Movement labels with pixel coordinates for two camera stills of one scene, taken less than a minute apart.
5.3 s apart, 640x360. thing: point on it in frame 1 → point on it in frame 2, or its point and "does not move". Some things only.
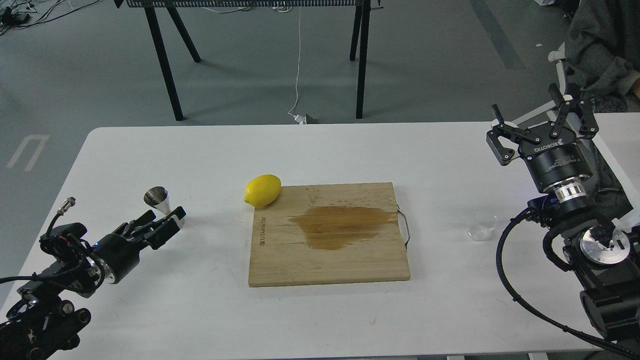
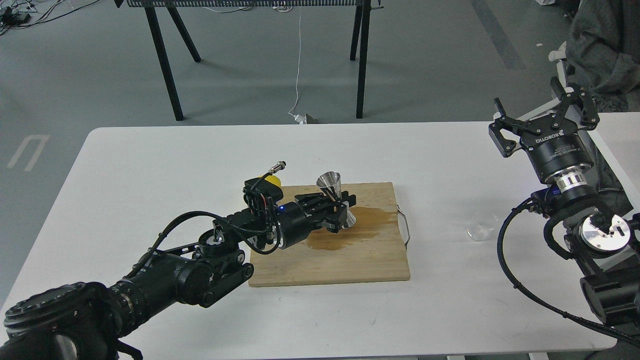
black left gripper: x=117 y=255 → x=296 y=224
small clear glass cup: x=481 y=228 does not move
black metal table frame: x=149 y=5 does not move
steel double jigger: x=158 y=196 → x=332 y=179
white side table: x=618 y=138 does not move
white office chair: x=557 y=56 does not move
